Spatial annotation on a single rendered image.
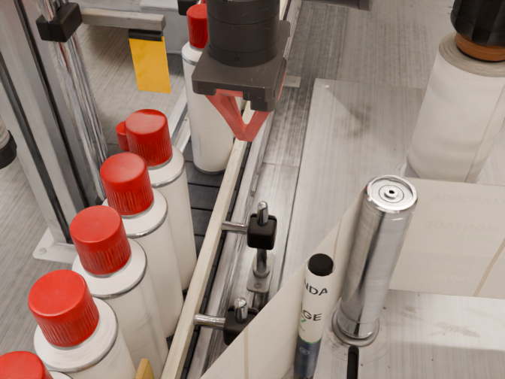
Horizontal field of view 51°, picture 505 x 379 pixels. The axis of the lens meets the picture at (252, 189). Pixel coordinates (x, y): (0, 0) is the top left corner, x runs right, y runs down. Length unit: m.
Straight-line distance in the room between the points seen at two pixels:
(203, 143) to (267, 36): 0.24
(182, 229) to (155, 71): 0.14
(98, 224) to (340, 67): 0.67
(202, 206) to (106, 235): 0.30
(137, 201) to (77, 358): 0.11
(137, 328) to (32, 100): 0.23
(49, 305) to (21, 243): 0.39
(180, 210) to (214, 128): 0.17
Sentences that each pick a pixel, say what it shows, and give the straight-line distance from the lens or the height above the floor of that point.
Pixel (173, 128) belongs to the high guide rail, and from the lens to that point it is 0.60.
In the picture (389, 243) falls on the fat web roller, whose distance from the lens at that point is 0.40.
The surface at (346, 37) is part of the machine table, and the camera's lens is 1.04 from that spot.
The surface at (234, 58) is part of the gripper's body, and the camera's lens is 0.42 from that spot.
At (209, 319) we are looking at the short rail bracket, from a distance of 0.50.
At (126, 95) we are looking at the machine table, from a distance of 0.89.
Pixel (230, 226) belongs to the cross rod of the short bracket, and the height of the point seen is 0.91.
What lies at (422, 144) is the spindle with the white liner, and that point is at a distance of 0.61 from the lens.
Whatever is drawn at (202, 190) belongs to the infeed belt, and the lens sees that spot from 0.64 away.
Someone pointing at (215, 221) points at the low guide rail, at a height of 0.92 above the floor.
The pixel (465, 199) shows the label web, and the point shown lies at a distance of 0.43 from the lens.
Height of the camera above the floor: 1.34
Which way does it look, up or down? 46 degrees down
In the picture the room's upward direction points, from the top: straight up
